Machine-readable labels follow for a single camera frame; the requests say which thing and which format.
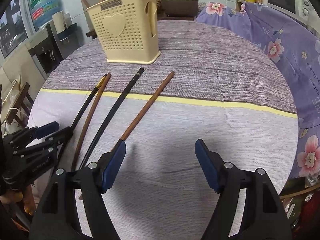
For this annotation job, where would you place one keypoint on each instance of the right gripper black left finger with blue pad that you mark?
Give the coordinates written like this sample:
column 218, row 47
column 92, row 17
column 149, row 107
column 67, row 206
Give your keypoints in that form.
column 56, row 216

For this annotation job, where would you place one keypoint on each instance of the water dispenser machine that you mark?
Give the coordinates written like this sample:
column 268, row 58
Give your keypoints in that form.
column 50, row 47

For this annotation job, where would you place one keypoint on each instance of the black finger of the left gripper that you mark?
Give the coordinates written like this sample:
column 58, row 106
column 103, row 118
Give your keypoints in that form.
column 60, row 137

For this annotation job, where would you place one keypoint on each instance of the brown curved wooden chopstick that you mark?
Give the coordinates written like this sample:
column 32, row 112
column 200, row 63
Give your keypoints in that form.
column 101, row 88

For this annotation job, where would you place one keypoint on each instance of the purple floral cloth cover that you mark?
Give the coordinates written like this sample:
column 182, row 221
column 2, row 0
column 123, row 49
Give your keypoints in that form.
column 295, row 52

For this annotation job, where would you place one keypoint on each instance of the black chopstick gold tip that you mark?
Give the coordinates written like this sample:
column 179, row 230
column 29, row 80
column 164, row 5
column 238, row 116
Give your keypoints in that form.
column 87, row 102

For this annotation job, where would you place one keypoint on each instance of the black chopstick silver band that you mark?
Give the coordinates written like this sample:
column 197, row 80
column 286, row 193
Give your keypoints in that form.
column 110, row 115

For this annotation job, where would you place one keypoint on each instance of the white brown rice cooker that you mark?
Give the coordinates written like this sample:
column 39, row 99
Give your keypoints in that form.
column 180, row 8

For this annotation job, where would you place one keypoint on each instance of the cream plastic utensil basket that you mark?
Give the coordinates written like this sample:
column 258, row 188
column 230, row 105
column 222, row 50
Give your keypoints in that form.
column 127, row 30

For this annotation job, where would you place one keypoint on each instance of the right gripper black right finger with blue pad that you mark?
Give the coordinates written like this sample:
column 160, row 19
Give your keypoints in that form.
column 264, row 216

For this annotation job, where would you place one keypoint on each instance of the blue water jug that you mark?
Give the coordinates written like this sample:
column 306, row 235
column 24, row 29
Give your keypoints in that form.
column 42, row 11

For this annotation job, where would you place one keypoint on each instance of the reddish brown wooden chopstick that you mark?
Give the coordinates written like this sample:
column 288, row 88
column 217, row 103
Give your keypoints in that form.
column 147, row 104

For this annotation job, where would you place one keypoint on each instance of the wooden stool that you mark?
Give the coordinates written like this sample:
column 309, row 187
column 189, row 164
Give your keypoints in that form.
column 23, row 101

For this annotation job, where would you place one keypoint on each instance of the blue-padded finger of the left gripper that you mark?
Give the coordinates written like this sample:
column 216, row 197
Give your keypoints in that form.
column 45, row 130

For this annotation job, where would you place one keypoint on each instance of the white microwave oven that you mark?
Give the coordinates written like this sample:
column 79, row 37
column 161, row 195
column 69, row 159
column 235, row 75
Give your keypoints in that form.
column 297, row 9

